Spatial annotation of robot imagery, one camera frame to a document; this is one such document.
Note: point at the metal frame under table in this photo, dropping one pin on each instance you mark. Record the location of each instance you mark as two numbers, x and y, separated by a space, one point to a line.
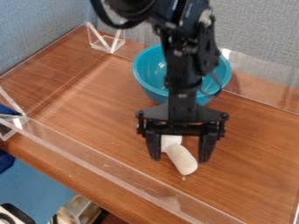
77 211

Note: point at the clear acrylic front barrier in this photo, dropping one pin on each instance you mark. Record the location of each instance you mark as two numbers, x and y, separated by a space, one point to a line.
140 198

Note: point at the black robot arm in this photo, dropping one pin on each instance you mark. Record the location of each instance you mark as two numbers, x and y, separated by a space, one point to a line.
184 25

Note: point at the black white object bottom-left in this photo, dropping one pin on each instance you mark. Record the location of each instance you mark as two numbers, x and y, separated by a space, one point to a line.
11 215

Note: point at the clear acrylic back barrier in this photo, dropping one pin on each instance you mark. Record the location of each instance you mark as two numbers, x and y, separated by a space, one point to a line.
260 80

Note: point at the white brown-capped toy mushroom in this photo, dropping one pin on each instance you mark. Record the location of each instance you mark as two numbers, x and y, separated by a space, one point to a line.
179 155

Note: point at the clear acrylic barrier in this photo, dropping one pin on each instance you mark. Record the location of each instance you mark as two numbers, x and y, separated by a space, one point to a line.
140 198
260 80

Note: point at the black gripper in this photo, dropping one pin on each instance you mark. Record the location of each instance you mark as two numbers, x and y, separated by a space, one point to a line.
198 121

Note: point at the blue bowl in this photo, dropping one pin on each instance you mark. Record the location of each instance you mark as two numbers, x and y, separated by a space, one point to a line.
150 68

